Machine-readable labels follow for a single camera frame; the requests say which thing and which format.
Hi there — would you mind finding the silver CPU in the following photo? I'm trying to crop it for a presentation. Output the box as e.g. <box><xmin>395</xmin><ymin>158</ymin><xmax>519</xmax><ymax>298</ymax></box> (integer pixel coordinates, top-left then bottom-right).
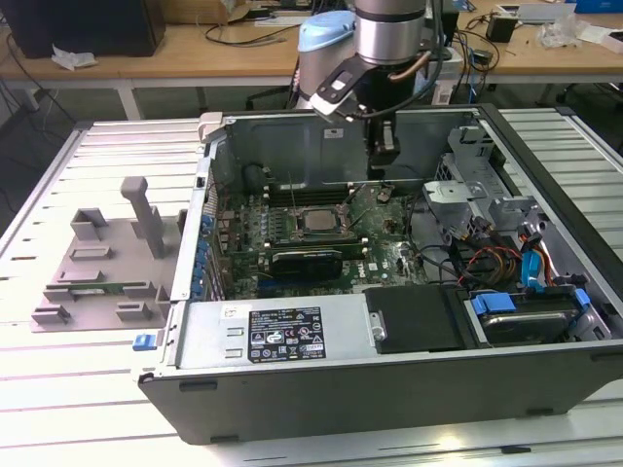
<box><xmin>304</xmin><ymin>210</ymin><xmax>338</xmax><ymax>233</ymax></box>

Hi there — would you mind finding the CPU socket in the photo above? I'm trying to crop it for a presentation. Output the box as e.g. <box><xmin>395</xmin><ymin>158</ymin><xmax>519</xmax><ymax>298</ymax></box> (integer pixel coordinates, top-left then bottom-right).
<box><xmin>291</xmin><ymin>206</ymin><xmax>351</xmax><ymax>239</ymax></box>

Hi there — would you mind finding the metal socket cover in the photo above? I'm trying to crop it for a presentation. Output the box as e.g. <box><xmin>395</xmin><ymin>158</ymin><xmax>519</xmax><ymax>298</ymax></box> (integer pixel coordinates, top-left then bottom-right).
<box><xmin>340</xmin><ymin>183</ymin><xmax>367</xmax><ymax>218</ymax></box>

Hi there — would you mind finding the thin metal locking lever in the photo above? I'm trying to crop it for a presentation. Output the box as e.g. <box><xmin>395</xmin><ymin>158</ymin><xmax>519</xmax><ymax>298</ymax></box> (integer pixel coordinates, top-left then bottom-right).
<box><xmin>350</xmin><ymin>203</ymin><xmax>379</xmax><ymax>231</ymax></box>
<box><xmin>287</xmin><ymin>172</ymin><xmax>301</xmax><ymax>215</ymax></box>

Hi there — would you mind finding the silver metal drive cage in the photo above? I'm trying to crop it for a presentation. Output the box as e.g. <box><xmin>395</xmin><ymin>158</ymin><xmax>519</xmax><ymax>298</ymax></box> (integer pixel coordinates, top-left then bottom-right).
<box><xmin>421</xmin><ymin>125</ymin><xmax>541</xmax><ymax>239</ymax></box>

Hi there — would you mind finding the green motherboard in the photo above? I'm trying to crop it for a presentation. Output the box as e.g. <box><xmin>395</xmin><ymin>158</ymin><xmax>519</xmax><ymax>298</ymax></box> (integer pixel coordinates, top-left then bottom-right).
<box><xmin>213</xmin><ymin>182</ymin><xmax>424</xmax><ymax>301</ymax></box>

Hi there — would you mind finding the tall black box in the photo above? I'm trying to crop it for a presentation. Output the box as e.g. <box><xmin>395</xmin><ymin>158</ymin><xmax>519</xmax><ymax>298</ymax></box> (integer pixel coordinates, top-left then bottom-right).
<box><xmin>427</xmin><ymin>9</ymin><xmax>461</xmax><ymax>50</ymax></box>

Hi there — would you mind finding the black graphics card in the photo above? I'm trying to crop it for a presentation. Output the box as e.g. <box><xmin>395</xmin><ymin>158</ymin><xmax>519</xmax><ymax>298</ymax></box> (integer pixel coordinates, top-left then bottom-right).
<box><xmin>270</xmin><ymin>248</ymin><xmax>345</xmax><ymax>281</ymax></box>

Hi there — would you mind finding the grey case release latch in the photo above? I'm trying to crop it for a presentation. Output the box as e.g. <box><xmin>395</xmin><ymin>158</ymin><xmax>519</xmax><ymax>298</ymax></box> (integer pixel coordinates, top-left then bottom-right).
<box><xmin>198</xmin><ymin>111</ymin><xmax>229</xmax><ymax>143</ymax></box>

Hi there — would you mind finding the black power adapter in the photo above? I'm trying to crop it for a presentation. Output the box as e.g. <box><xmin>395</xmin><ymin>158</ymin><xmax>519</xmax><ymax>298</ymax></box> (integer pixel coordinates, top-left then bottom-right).
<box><xmin>486</xmin><ymin>14</ymin><xmax>516</xmax><ymax>44</ymax></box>

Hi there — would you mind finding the black drive bay cover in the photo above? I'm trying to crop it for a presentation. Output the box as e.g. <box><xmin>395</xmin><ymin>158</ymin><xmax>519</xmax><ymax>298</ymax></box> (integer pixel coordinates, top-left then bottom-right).
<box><xmin>363</xmin><ymin>285</ymin><xmax>476</xmax><ymax>354</ymax></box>

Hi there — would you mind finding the cardboard box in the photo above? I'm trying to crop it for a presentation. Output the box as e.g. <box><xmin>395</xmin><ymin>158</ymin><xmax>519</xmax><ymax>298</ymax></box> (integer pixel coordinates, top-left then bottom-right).
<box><xmin>216</xmin><ymin>0</ymin><xmax>293</xmax><ymax>25</ymax></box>

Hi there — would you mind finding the wooden desk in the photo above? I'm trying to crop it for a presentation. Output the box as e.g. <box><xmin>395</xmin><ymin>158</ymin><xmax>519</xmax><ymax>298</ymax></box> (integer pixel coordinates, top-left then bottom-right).
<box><xmin>0</xmin><ymin>9</ymin><xmax>623</xmax><ymax>91</ymax></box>

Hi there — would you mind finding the clear plastic bag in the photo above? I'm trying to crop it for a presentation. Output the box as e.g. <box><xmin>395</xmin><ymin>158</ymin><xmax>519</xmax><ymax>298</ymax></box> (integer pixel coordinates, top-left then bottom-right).
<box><xmin>539</xmin><ymin>12</ymin><xmax>585</xmax><ymax>50</ymax></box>

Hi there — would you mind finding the hard disk with blue carrier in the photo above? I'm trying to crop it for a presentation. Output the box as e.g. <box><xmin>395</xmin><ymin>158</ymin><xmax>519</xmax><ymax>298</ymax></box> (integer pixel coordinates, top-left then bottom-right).
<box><xmin>464</xmin><ymin>286</ymin><xmax>593</xmax><ymax>347</ymax></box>

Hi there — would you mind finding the white flat box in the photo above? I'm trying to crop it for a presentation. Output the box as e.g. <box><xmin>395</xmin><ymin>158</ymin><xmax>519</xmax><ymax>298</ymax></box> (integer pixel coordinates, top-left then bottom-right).
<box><xmin>578</xmin><ymin>23</ymin><xmax>623</xmax><ymax>53</ymax></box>

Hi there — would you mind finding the blue box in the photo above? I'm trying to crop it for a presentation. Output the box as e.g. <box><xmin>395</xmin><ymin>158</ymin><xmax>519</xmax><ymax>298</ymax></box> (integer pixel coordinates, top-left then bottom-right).
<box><xmin>573</xmin><ymin>0</ymin><xmax>623</xmax><ymax>16</ymax></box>

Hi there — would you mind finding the silver power supply unit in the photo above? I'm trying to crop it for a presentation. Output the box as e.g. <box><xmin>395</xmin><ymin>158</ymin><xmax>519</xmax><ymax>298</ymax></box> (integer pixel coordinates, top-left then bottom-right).
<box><xmin>177</xmin><ymin>294</ymin><xmax>385</xmax><ymax>369</ymax></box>

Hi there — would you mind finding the open black PC case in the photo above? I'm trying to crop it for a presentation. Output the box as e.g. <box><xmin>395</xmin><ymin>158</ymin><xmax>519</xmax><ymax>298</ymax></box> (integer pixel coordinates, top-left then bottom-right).
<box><xmin>137</xmin><ymin>101</ymin><xmax>623</xmax><ymax>447</ymax></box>

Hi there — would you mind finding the grey parts rack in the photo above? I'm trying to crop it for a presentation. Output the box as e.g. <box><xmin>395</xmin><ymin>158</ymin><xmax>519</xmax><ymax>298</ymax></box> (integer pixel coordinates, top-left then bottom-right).
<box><xmin>29</xmin><ymin>175</ymin><xmax>189</xmax><ymax>335</ymax></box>

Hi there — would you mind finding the black computer tower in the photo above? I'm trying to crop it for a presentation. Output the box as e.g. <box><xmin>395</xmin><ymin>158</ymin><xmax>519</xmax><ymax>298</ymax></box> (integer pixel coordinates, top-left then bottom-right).
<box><xmin>9</xmin><ymin>0</ymin><xmax>166</xmax><ymax>59</ymax></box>

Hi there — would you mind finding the crumpled white paper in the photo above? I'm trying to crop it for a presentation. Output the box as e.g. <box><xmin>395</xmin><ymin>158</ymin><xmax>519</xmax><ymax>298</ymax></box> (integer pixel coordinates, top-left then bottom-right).
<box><xmin>51</xmin><ymin>43</ymin><xmax>96</xmax><ymax>72</ymax></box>

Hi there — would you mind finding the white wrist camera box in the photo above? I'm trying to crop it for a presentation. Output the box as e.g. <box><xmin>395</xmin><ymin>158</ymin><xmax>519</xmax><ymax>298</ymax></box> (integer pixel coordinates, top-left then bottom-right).
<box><xmin>310</xmin><ymin>56</ymin><xmax>372</xmax><ymax>123</ymax></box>

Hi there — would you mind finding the black wire bundle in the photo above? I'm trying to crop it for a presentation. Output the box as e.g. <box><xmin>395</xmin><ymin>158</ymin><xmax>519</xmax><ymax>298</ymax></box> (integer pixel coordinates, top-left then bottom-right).
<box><xmin>407</xmin><ymin>192</ymin><xmax>471</xmax><ymax>284</ymax></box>

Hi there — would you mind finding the black camera cable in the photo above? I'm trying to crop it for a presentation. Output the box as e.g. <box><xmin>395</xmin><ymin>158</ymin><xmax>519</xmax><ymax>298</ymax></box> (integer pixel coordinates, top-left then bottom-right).
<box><xmin>416</xmin><ymin>0</ymin><xmax>457</xmax><ymax>98</ymax></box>

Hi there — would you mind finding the red and yellow wire bundle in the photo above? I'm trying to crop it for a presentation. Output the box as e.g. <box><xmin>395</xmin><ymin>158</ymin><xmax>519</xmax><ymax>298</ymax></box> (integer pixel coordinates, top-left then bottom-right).
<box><xmin>464</xmin><ymin>245</ymin><xmax>521</xmax><ymax>287</ymax></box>

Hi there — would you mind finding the blue flat wire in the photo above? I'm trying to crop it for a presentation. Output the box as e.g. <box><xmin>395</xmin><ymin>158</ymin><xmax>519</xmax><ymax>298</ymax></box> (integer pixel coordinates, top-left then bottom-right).
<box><xmin>519</xmin><ymin>228</ymin><xmax>554</xmax><ymax>293</ymax></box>

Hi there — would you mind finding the blue card retainer bracket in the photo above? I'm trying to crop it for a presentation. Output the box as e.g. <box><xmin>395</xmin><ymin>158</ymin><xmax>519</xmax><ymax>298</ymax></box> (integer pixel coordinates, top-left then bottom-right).
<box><xmin>191</xmin><ymin>213</ymin><xmax>216</xmax><ymax>299</ymax></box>

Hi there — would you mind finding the orange flat wire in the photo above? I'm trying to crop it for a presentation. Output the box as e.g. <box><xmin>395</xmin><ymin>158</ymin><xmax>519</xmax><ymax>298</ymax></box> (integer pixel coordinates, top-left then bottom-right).
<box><xmin>540</xmin><ymin>240</ymin><xmax>557</xmax><ymax>288</ymax></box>

